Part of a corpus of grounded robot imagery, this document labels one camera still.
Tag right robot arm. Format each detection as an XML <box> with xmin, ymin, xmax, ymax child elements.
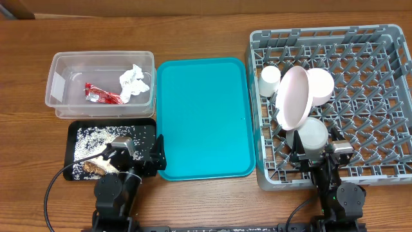
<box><xmin>285</xmin><ymin>128</ymin><xmax>366</xmax><ymax>232</ymax></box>

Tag white bowl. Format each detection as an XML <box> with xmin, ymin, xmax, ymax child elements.
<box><xmin>297</xmin><ymin>117</ymin><xmax>328</xmax><ymax>155</ymax></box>

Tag clear plastic bin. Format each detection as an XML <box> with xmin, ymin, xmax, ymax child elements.
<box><xmin>45</xmin><ymin>51</ymin><xmax>156</xmax><ymax>119</ymax></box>

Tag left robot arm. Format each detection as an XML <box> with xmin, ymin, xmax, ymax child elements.
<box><xmin>91</xmin><ymin>135</ymin><xmax>167</xmax><ymax>232</ymax></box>

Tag red snack wrapper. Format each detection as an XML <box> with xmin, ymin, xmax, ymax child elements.
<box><xmin>84</xmin><ymin>82</ymin><xmax>124</xmax><ymax>104</ymax></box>

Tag black tray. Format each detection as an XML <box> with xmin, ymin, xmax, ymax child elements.
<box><xmin>63</xmin><ymin>118</ymin><xmax>157</xmax><ymax>181</ymax></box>

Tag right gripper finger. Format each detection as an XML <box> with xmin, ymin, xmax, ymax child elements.
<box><xmin>291</xmin><ymin>130</ymin><xmax>305</xmax><ymax>157</ymax></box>
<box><xmin>326</xmin><ymin>127</ymin><xmax>342</xmax><ymax>151</ymax></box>

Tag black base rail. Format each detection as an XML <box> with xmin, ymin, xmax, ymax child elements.
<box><xmin>136</xmin><ymin>223</ymin><xmax>315</xmax><ymax>232</ymax></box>

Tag white napkin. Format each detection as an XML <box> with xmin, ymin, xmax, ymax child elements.
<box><xmin>119</xmin><ymin>64</ymin><xmax>150</xmax><ymax>104</ymax></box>

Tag teal serving tray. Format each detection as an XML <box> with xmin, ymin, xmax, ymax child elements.
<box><xmin>156</xmin><ymin>57</ymin><xmax>256</xmax><ymax>181</ymax></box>

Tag large white plate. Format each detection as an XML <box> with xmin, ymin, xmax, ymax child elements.
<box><xmin>275</xmin><ymin>66</ymin><xmax>313</xmax><ymax>131</ymax></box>

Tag grey dishwasher rack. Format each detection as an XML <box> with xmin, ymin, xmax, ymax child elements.
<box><xmin>247</xmin><ymin>24</ymin><xmax>411</xmax><ymax>191</ymax></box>

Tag small white plate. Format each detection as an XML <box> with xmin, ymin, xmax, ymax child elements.
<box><xmin>308</xmin><ymin>68</ymin><xmax>335</xmax><ymax>106</ymax></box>

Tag rice and food scraps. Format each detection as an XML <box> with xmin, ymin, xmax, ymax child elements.
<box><xmin>71</xmin><ymin>126</ymin><xmax>156</xmax><ymax>180</ymax></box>

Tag white paper cup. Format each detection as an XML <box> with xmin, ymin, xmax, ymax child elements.
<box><xmin>258</xmin><ymin>66</ymin><xmax>281</xmax><ymax>97</ymax></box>

